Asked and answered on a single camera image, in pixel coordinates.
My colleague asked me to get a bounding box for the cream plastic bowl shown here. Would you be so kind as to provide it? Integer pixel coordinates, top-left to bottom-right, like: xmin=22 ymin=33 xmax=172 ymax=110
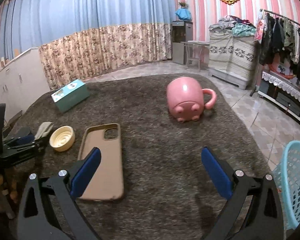
xmin=49 ymin=126 xmax=75 ymax=152

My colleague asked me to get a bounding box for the light blue laundry basket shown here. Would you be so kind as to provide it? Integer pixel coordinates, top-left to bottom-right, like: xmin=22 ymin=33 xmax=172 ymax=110
xmin=272 ymin=140 xmax=300 ymax=230

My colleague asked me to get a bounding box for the white cabinet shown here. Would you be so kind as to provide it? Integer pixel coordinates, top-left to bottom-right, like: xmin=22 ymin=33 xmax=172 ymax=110
xmin=0 ymin=48 xmax=50 ymax=122

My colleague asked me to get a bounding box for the tan phone case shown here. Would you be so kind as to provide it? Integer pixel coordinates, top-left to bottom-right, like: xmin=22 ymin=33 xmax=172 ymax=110
xmin=78 ymin=123 xmax=124 ymax=202

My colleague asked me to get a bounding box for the teal cardboard box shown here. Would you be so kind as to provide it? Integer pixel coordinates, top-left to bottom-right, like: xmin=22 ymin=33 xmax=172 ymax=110
xmin=51 ymin=79 xmax=90 ymax=113

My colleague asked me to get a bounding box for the grey shaggy rug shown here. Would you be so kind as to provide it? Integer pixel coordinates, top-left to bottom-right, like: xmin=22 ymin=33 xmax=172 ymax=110
xmin=13 ymin=75 xmax=270 ymax=239

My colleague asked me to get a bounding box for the low lace covered shelf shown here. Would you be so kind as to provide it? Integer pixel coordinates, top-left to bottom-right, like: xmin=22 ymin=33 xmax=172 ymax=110
xmin=257 ymin=71 xmax=300 ymax=123

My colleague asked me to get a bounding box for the blue floral curtain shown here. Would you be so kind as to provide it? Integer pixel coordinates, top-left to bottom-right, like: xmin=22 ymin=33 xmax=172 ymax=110
xmin=0 ymin=0 xmax=175 ymax=89

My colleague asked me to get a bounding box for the pink pig mug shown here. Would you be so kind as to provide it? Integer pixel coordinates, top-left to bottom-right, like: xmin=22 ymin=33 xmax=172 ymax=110
xmin=166 ymin=76 xmax=217 ymax=122

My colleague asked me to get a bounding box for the covered cabinet with clothes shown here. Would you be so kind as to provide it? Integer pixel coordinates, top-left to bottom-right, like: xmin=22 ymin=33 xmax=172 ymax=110
xmin=208 ymin=15 xmax=256 ymax=90

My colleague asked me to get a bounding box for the small metal stool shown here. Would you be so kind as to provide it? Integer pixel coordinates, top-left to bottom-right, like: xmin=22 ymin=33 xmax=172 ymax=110
xmin=182 ymin=41 xmax=210 ymax=72

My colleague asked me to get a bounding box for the clothes rack with garments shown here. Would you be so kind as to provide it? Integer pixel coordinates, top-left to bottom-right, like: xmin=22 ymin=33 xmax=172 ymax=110
xmin=250 ymin=9 xmax=300 ymax=101

